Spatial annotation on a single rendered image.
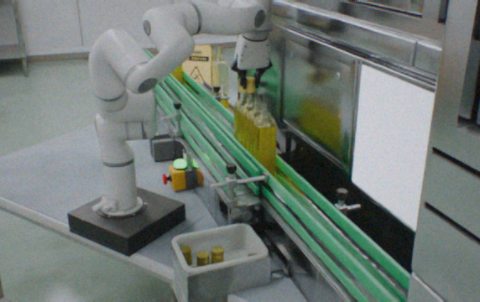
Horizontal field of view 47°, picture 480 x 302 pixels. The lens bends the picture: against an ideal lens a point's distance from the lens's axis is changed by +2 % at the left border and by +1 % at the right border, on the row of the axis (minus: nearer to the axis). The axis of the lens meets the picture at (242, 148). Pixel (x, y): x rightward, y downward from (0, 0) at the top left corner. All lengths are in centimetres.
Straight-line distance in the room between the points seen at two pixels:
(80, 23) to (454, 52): 693
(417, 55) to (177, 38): 53
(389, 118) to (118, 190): 81
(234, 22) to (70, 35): 603
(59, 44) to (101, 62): 601
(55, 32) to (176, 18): 605
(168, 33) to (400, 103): 55
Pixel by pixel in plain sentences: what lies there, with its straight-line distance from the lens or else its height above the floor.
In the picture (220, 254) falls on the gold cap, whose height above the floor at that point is 81.
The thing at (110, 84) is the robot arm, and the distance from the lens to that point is 140.
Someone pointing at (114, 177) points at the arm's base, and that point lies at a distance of 163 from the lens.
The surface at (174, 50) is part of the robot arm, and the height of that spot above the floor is 134.
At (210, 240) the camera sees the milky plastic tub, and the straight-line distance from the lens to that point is 152.
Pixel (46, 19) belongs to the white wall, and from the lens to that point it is 734.
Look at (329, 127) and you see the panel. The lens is 153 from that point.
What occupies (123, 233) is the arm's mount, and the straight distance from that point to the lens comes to 158.
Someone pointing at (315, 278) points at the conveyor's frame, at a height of 85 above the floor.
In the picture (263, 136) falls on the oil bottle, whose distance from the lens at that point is 160.
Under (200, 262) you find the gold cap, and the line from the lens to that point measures 146.
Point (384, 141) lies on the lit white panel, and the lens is 130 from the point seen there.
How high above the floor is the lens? 162
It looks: 22 degrees down
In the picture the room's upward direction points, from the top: straight up
